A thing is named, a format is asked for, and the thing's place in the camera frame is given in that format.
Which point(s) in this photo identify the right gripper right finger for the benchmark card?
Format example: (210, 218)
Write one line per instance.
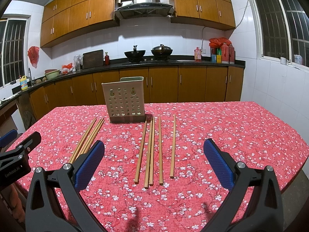
(265, 209)

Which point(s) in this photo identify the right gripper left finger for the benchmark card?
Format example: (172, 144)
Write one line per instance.
(43, 210)

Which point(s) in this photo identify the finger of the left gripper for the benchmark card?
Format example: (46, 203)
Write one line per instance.
(8, 138)

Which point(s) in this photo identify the wooden chopstick group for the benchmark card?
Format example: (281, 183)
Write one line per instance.
(79, 153)
(92, 136)
(82, 140)

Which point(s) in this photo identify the yellow detergent bottle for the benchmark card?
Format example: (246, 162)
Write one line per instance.
(23, 83)

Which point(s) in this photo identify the green basin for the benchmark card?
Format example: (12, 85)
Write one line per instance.
(51, 73)

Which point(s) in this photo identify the orange plastic bag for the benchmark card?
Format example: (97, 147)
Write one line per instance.
(65, 69)

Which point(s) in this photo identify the clear plastic bag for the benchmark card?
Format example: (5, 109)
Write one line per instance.
(78, 62)

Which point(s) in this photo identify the wooden chopstick far right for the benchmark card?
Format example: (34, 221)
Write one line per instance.
(173, 149)

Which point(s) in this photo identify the left barred window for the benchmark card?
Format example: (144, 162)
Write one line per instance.
(13, 40)

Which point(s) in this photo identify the barred window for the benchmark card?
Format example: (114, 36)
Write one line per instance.
(13, 40)
(283, 30)

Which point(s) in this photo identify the wooden chopstick centre leftmost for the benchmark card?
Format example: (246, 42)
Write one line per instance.
(140, 155)

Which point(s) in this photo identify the dark cutting board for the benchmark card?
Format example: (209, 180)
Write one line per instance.
(93, 59)

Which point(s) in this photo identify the red floral tablecloth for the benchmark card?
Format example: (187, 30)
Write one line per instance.
(186, 192)

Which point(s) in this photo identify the wooden chopstick middle right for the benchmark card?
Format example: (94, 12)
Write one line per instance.
(151, 173)

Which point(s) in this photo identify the beige perforated utensil holder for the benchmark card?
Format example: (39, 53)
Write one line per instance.
(125, 100)

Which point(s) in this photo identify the small red bottle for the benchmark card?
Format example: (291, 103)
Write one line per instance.
(107, 59)

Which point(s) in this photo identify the black wok left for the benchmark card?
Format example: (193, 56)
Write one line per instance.
(135, 55)

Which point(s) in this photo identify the black countertop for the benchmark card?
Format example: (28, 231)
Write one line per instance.
(123, 63)

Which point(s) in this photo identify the white cup on windowsill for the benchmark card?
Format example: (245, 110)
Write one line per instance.
(298, 59)

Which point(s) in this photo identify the lower wooden cabinets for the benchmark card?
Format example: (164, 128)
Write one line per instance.
(160, 85)

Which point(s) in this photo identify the wooden cabinets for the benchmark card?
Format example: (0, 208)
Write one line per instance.
(160, 85)
(66, 19)

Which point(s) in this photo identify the green yellow condiment boxes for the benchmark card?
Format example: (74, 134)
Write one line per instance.
(216, 55)

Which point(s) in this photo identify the pink plastic bottle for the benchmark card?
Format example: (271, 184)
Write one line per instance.
(197, 55)

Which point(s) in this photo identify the black wok with lid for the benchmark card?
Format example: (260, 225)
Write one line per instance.
(161, 52)

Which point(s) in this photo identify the red plastic bag on thermos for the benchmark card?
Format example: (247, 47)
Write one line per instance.
(218, 42)

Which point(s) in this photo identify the stainless range hood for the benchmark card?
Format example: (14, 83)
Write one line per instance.
(126, 9)

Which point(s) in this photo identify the right barred window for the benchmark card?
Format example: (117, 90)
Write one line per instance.
(283, 30)

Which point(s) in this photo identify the upper wooden cabinets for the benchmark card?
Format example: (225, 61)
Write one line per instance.
(66, 19)

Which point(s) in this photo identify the red bag hanging on wall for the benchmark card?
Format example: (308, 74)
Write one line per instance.
(33, 55)

